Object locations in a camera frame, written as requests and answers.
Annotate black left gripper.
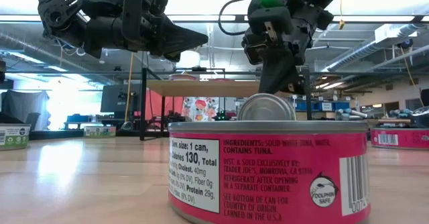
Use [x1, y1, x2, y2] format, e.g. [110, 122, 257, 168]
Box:
[82, 0, 208, 64]

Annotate dark rounded object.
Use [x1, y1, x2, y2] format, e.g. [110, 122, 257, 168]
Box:
[410, 106, 429, 128]

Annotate grey cloth cover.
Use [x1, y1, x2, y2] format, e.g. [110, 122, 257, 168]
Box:
[1, 89, 51, 131]

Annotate dark computer monitor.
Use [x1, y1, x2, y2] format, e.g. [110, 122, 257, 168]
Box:
[100, 85, 141, 114]

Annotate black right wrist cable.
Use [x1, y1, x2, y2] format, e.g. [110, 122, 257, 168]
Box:
[218, 0, 257, 36]

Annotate red partition panel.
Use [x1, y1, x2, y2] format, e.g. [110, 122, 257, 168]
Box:
[144, 89, 184, 121]

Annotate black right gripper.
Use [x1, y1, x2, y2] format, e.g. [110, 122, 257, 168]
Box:
[241, 0, 312, 95]

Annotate floral patterned cloth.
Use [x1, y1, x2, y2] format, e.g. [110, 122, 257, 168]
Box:
[180, 97, 221, 122]

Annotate white cylinder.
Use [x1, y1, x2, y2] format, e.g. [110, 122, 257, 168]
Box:
[176, 50, 202, 69]

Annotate green label seafood can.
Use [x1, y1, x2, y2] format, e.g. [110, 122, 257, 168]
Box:
[0, 123, 32, 152]
[83, 125, 117, 139]

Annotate long silver ventilation duct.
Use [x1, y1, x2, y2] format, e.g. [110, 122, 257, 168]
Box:
[321, 22, 429, 72]

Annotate black overhead frame beam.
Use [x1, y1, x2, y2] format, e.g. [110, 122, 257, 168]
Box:
[0, 14, 429, 24]

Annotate wooden shelf black metal frame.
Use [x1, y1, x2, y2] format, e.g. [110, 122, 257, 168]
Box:
[139, 67, 311, 141]

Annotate yellow hanging cable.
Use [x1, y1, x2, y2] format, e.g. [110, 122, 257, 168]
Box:
[125, 52, 134, 123]

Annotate blue storage bins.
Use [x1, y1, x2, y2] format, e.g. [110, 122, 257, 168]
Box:
[295, 100, 351, 113]

